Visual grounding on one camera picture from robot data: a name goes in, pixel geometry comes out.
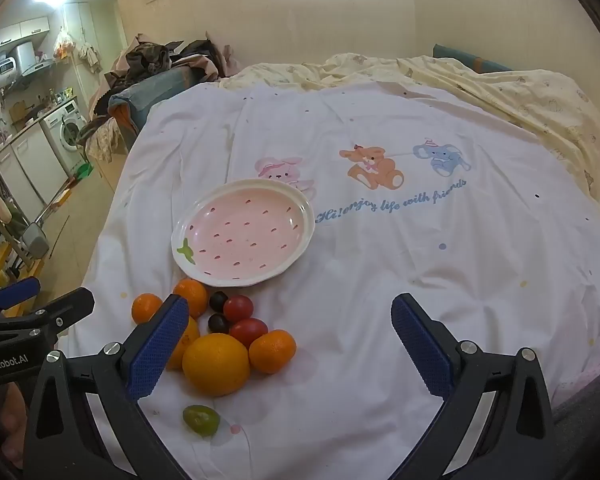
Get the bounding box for white cartoon printed bed sheet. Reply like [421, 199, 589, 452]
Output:
[57, 77, 600, 480]

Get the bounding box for white base cabinet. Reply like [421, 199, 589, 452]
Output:
[0, 125, 63, 221]

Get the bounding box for white washing machine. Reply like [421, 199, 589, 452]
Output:
[41, 100, 88, 171]

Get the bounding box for green grape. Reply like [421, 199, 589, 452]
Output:
[182, 405, 220, 437]

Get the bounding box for red cherry tomato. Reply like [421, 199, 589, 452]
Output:
[228, 318, 269, 348]
[223, 295, 255, 324]

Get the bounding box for pink strawberry pattern plate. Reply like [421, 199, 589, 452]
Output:
[171, 178, 316, 288]

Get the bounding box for silver range hood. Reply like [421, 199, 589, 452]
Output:
[12, 42, 57, 77]

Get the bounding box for person's left hand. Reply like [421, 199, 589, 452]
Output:
[0, 382, 28, 466]

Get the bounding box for grey metal stand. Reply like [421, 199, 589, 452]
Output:
[22, 180, 76, 261]

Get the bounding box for white wall cabinets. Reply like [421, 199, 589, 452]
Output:
[0, 16, 51, 51]

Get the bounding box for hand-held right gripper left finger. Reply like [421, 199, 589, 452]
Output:
[22, 294, 191, 480]

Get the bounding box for yellow bear print blanket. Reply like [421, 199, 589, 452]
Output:
[220, 52, 600, 241]

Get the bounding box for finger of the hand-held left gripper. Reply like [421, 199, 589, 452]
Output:
[10, 287, 96, 338]
[0, 276, 42, 318]

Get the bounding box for blue folded quilt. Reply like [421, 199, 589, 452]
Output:
[108, 66, 203, 137]

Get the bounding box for large orange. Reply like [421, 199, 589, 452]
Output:
[181, 333, 251, 397]
[166, 315, 201, 372]

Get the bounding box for blue pillow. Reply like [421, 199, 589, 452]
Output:
[432, 44, 513, 73]

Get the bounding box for hanging plastic bag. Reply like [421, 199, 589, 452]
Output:
[54, 27, 76, 58]

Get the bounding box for small mandarin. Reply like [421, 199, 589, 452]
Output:
[131, 292, 164, 326]
[248, 329, 298, 375]
[172, 278, 210, 318]

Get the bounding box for hanging beige cloth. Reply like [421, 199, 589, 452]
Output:
[77, 42, 103, 74]

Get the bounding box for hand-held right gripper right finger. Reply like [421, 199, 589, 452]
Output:
[390, 293, 561, 480]

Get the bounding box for tall white cupboard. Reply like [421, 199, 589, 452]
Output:
[62, 2, 101, 61]

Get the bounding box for dark clothes pile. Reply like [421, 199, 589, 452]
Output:
[104, 37, 241, 93]

